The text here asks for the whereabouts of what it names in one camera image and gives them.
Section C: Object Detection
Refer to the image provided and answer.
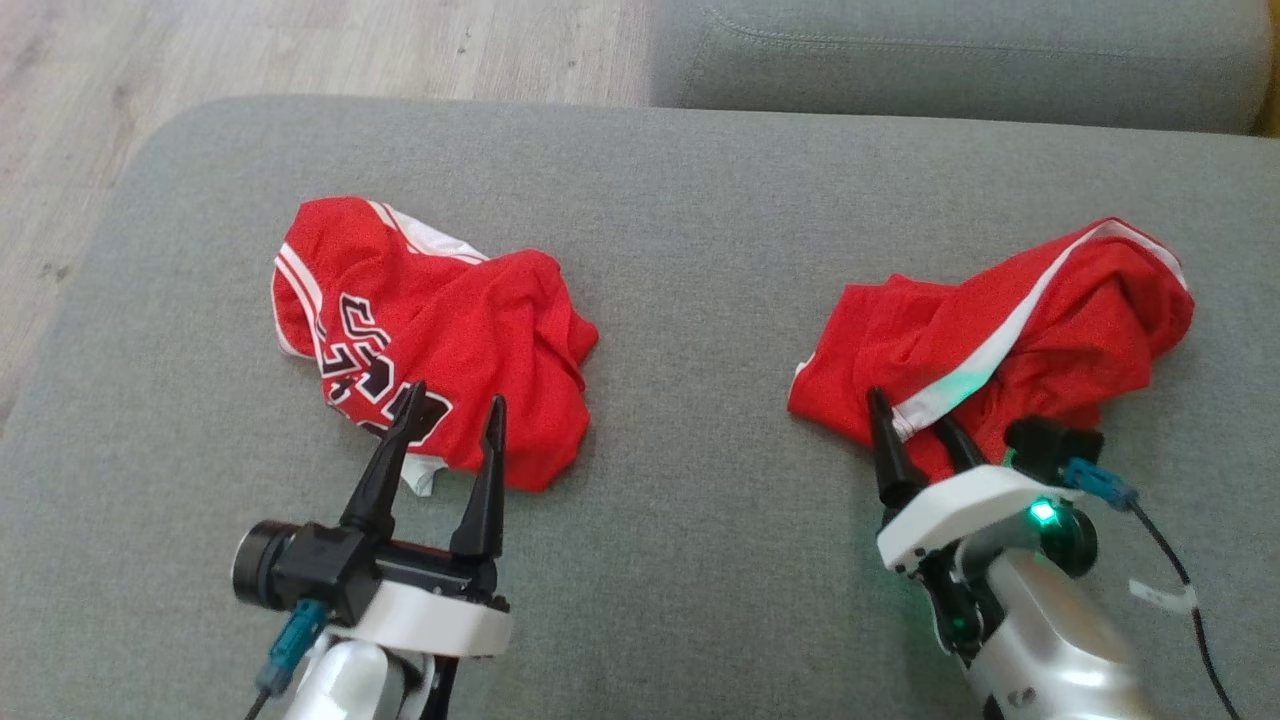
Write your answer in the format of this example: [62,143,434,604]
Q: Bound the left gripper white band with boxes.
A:
[340,380,514,659]

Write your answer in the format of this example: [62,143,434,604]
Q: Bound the yellow cushion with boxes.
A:
[1254,60,1280,137]

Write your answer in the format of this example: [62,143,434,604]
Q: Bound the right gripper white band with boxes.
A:
[866,386,1079,663]

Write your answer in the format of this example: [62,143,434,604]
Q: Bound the grey sofa back cushion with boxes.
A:
[650,0,1274,135]

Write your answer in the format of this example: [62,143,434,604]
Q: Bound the red basketball jersey with number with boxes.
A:
[271,196,600,498]

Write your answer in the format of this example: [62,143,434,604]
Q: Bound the white cable label tag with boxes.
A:
[1129,578,1198,615]

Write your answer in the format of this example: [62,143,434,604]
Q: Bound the black cable blue plug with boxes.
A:
[243,598,330,720]
[1061,457,1243,720]

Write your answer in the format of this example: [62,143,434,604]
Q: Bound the red shorts with white stripe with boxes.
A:
[787,217,1197,485]

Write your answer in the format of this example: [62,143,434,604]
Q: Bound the left black cable blue plug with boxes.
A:
[243,598,330,720]

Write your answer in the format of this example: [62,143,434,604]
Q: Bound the right black cable blue plug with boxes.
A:
[1061,457,1243,720]

